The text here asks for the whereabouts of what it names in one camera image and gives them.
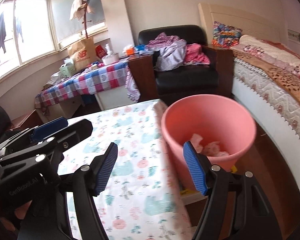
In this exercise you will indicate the colourful pillow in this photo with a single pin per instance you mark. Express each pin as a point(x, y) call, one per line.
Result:
point(225, 36)

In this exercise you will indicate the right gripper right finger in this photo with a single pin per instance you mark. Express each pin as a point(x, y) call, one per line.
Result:
point(199, 168)

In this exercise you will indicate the white table under plaid cloth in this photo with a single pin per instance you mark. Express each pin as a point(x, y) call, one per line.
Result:
point(85, 104)

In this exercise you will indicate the plaid checkered tablecloth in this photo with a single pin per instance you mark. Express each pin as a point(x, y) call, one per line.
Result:
point(89, 82)

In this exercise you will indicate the red packet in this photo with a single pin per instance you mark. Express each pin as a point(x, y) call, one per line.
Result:
point(100, 51)

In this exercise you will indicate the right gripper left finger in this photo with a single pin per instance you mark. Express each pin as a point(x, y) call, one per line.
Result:
point(101, 169)

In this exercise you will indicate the white round container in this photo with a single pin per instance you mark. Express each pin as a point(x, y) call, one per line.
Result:
point(110, 59)

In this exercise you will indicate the left hand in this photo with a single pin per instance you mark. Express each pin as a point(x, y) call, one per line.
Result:
point(12, 221)

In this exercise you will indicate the coat rack with clothes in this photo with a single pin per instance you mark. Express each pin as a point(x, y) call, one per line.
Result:
point(79, 10)

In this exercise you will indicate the crumpled tissue in bin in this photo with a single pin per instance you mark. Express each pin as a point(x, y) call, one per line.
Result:
point(212, 149)

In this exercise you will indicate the green gift box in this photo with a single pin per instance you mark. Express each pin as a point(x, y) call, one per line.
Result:
point(67, 70)

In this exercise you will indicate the dark wooden side cabinet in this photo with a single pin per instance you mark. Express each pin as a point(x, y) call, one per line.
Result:
point(141, 67)

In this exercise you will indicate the brown paper shopping bag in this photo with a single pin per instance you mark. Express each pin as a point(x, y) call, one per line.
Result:
point(83, 53)

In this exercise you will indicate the pile of clothes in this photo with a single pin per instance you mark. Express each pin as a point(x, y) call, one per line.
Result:
point(175, 52)

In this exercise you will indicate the black leather armchair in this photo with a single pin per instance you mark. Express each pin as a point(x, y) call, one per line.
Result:
point(192, 79)

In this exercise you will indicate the floral bear tablecloth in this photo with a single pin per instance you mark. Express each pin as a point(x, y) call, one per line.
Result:
point(141, 199)

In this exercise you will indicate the pink plastic trash bin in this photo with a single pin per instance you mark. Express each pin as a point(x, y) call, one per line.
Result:
point(214, 118)

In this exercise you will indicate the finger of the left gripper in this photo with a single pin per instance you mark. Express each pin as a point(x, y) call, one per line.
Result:
point(48, 128)
point(71, 135)

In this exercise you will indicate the orange tissue pack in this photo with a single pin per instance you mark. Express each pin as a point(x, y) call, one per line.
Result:
point(129, 50)

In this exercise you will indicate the bed with patterned blankets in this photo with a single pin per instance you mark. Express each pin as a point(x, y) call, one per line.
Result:
point(266, 76)

